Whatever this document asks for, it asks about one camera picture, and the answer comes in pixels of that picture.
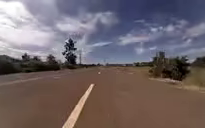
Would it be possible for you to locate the pole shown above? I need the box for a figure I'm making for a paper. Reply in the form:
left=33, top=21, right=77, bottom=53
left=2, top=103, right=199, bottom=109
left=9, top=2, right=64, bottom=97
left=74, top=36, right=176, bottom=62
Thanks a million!
left=78, top=48, right=83, bottom=66

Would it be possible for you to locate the tall dark tree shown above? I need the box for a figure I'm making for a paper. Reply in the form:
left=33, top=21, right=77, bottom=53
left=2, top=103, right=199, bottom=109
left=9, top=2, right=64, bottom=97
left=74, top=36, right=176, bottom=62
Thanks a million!
left=62, top=37, right=78, bottom=66

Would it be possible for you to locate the reddish brown asphalt road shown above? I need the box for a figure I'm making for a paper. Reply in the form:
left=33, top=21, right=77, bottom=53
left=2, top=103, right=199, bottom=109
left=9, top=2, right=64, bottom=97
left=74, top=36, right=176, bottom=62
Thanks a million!
left=0, top=65, right=205, bottom=128

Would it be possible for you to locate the white dashed centre line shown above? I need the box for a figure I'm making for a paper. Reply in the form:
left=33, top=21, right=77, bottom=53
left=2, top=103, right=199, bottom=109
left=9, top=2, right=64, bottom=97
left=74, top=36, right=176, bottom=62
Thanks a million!
left=61, top=70, right=102, bottom=128

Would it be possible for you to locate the green roadside bush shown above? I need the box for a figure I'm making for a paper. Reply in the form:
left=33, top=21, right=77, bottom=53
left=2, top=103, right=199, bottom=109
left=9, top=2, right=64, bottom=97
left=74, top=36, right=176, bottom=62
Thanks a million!
left=148, top=55, right=191, bottom=82

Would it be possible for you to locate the row of green bushes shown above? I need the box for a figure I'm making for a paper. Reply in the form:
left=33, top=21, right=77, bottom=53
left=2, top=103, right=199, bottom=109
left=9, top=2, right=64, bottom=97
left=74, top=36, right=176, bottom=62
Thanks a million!
left=0, top=52, right=81, bottom=77

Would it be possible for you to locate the dry grass verge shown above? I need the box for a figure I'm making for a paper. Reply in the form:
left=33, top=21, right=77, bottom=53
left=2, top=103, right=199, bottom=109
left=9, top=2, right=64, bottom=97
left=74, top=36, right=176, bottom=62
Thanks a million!
left=123, top=65, right=205, bottom=95

